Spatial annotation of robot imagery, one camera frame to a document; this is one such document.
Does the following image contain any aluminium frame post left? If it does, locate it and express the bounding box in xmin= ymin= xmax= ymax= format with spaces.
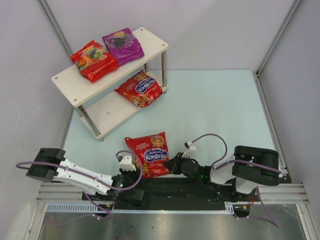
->
xmin=37 ymin=0 xmax=74 ymax=65

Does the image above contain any aluminium frame post right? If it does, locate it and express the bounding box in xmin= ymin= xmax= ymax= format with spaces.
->
xmin=255 ymin=0 xmax=304 ymax=78

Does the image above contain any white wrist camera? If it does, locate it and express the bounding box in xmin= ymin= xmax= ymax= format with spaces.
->
xmin=182 ymin=141 xmax=197 ymax=159
xmin=117 ymin=154 xmax=136 ymax=172

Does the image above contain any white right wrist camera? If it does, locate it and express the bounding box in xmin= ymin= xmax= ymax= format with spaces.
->
xmin=182 ymin=141 xmax=197 ymax=159

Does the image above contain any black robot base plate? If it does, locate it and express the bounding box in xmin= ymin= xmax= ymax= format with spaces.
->
xmin=88 ymin=177 xmax=257 ymax=206

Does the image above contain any grey slotted cable duct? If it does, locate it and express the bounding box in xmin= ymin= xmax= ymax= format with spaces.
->
xmin=46 ymin=202 xmax=250 ymax=215

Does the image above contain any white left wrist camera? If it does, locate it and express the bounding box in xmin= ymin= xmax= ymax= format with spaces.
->
xmin=117 ymin=154 xmax=136 ymax=172

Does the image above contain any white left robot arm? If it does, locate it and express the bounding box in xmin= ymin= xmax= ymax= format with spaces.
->
xmin=26 ymin=148 xmax=144 ymax=206

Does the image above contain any red matryoshka candy bag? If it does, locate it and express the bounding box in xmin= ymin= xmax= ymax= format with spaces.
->
xmin=124 ymin=131 xmax=170 ymax=179
xmin=114 ymin=70 xmax=163 ymax=108

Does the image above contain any purple grape candy bag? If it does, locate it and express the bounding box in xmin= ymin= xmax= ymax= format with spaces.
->
xmin=102 ymin=27 xmax=145 ymax=66

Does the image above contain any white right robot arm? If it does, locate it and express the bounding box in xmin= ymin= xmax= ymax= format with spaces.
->
xmin=163 ymin=141 xmax=283 ymax=197

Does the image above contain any aluminium frame post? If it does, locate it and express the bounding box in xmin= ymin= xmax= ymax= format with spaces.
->
xmin=255 ymin=0 xmax=304 ymax=78
xmin=37 ymin=0 xmax=74 ymax=65

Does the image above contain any light wooden two-tier shelf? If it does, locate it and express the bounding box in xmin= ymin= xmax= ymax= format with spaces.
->
xmin=51 ymin=27 xmax=169 ymax=142

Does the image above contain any aluminium frame rail right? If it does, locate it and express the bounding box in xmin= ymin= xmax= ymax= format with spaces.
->
xmin=252 ymin=71 xmax=310 ymax=203

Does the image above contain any red fruit candy bag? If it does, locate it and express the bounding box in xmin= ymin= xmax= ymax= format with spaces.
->
xmin=70 ymin=40 xmax=119 ymax=83

